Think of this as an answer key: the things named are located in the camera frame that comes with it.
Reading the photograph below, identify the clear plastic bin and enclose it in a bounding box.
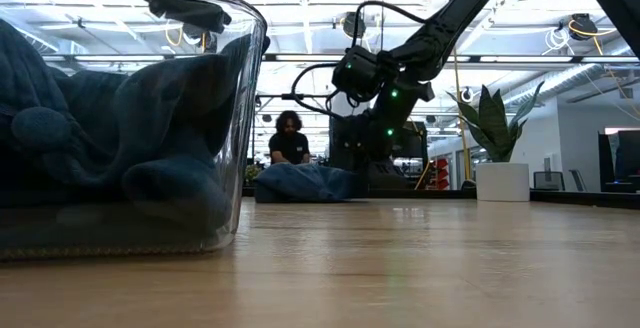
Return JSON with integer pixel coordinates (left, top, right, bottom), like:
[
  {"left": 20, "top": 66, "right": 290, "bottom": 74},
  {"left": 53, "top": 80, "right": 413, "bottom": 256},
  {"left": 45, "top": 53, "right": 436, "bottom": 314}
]
[{"left": 0, "top": 0, "right": 269, "bottom": 264}]

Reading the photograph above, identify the black office chair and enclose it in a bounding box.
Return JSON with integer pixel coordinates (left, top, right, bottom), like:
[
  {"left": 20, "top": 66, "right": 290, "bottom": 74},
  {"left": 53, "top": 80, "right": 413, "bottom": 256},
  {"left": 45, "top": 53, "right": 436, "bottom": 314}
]
[{"left": 532, "top": 170, "right": 566, "bottom": 193}]

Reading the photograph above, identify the black aluminium table frame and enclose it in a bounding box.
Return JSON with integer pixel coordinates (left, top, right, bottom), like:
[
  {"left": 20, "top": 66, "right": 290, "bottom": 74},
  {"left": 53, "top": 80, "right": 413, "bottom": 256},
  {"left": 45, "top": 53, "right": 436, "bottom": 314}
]
[{"left": 239, "top": 186, "right": 640, "bottom": 210}]

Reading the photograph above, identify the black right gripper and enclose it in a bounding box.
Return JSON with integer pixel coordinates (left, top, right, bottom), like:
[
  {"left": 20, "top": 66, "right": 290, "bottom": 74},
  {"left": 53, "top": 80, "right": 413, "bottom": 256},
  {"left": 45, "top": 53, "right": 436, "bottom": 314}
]
[{"left": 368, "top": 80, "right": 435, "bottom": 191}]

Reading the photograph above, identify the yellow cable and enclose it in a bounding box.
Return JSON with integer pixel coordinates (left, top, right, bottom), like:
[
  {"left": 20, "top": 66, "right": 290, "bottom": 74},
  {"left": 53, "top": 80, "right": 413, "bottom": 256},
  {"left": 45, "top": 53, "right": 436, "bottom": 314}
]
[{"left": 448, "top": 42, "right": 474, "bottom": 182}]

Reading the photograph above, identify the dark partition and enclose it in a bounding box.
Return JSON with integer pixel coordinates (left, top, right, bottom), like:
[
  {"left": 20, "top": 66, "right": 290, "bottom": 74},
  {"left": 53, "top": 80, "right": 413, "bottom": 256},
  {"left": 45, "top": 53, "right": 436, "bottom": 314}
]
[{"left": 597, "top": 127, "right": 640, "bottom": 194}]

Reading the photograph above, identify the black background station frame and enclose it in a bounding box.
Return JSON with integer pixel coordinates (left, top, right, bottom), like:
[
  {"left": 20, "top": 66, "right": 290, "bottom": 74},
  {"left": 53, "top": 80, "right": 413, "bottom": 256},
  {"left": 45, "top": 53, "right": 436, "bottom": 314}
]
[{"left": 252, "top": 92, "right": 334, "bottom": 158}]

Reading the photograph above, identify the black ceiling cable reel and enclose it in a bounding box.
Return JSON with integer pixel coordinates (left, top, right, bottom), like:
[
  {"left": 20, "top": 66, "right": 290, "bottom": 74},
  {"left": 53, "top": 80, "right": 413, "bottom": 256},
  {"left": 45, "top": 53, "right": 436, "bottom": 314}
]
[
  {"left": 569, "top": 12, "right": 599, "bottom": 42},
  {"left": 342, "top": 11, "right": 367, "bottom": 40}
]

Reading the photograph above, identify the snake plant in white pot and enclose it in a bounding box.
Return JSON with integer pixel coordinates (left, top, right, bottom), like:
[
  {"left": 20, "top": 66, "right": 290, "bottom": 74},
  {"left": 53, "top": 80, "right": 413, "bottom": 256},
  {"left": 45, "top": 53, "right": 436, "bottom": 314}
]
[{"left": 446, "top": 80, "right": 546, "bottom": 203}]

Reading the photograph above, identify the person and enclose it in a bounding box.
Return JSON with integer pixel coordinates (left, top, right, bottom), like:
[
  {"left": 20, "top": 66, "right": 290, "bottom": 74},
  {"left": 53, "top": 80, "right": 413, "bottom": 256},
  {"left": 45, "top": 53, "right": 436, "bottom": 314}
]
[{"left": 268, "top": 110, "right": 312, "bottom": 166}]

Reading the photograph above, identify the blue denim cap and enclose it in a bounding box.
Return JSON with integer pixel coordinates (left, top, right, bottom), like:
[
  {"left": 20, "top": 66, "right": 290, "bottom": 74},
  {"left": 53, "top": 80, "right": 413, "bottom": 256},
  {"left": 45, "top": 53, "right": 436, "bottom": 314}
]
[
  {"left": 0, "top": 17, "right": 151, "bottom": 209},
  {"left": 253, "top": 161, "right": 362, "bottom": 204},
  {"left": 114, "top": 35, "right": 254, "bottom": 232}
]

